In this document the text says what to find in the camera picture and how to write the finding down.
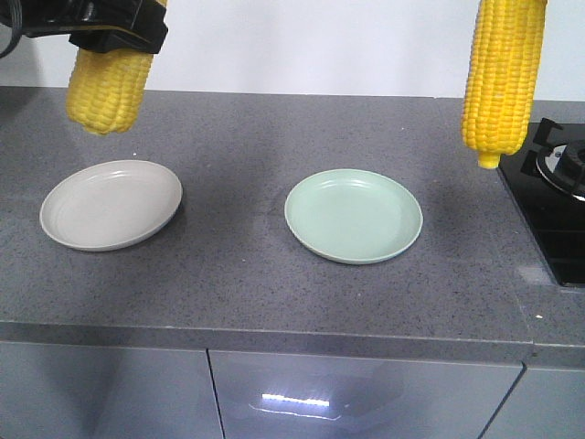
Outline grey drawer front upper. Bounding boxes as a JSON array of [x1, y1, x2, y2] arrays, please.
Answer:
[[484, 367, 584, 438]]

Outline grey cabinet door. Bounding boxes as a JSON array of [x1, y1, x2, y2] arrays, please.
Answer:
[[209, 351, 522, 438], [1, 342, 223, 438]]

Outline grey cabinet door right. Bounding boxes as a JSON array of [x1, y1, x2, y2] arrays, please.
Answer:
[[209, 351, 522, 438]]

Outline black gas stove top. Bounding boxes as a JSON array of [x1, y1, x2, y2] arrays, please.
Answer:
[[499, 118, 584, 287]]

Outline grey cabinet door left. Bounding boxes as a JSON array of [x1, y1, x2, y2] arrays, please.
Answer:
[[1, 342, 223, 438]]

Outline yellow corn cob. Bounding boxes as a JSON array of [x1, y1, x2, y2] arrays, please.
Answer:
[[64, 0, 170, 137], [461, 1, 548, 169]]

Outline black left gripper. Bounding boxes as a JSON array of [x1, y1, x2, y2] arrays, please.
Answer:
[[1, 1, 168, 54]]

